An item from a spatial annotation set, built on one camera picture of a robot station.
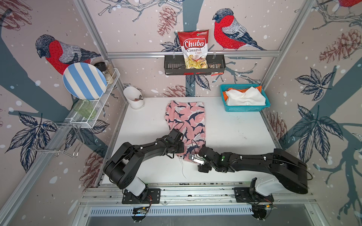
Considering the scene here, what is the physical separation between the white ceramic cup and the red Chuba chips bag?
1.53 feet

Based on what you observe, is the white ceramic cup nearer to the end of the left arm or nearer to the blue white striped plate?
the blue white striped plate

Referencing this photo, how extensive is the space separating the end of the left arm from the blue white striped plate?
436 mm

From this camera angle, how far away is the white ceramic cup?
3.61 feet
